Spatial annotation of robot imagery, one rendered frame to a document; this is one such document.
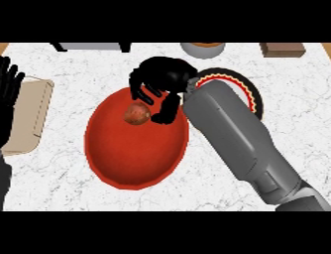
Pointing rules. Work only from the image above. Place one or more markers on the grey cylindrical container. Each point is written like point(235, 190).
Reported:
point(203, 49)

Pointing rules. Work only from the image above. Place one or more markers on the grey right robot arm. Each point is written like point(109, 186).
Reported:
point(237, 132)

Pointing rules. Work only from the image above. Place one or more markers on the brown sweet potato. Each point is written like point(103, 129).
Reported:
point(137, 113)

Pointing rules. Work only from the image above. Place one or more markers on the beige cutting board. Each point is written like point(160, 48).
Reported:
point(27, 115)

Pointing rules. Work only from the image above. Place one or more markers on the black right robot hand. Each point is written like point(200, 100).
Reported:
point(171, 74)

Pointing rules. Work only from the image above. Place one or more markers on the brown wooden block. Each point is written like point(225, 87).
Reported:
point(283, 49)

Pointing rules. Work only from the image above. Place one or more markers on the red plate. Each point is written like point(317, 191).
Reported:
point(137, 145)

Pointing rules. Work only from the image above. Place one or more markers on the black patterned bowl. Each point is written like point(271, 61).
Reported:
point(244, 86)

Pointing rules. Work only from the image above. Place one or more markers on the grey appliance with black legs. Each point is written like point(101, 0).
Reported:
point(91, 46)

